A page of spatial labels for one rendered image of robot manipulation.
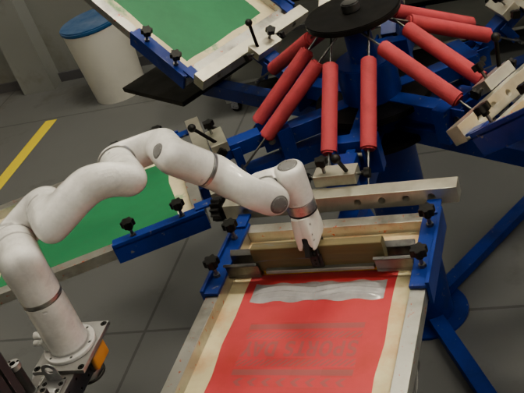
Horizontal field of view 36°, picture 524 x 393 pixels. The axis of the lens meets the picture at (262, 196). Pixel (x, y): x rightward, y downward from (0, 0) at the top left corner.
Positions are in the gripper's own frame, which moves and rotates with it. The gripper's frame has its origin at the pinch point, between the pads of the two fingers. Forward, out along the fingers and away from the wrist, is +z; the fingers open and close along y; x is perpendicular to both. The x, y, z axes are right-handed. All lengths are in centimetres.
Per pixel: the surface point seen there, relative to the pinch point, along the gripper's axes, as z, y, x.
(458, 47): -3, -103, 27
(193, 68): -15, -95, -67
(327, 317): 6.0, 16.7, 4.4
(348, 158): -2.4, -41.2, 0.6
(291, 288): 5.4, 6.0, -7.7
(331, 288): 5.2, 7.1, 3.7
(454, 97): -9, -58, 31
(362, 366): 6.0, 32.7, 16.5
